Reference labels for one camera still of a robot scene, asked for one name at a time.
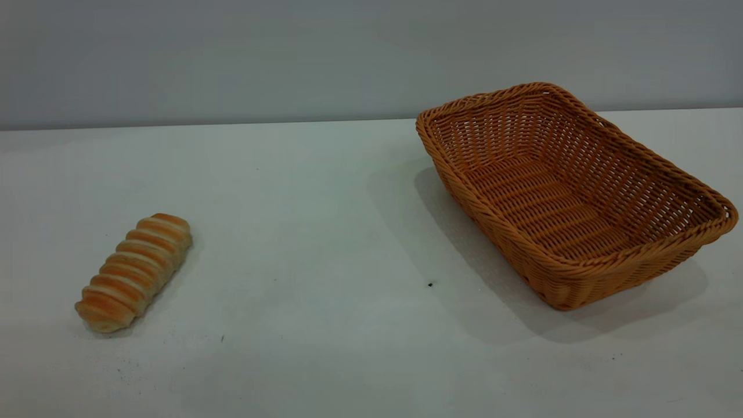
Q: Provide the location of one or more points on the ridged orange striped bread roll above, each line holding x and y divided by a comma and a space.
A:
133, 273

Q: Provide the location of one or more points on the rectangular woven wicker basket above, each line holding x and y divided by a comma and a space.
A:
557, 197

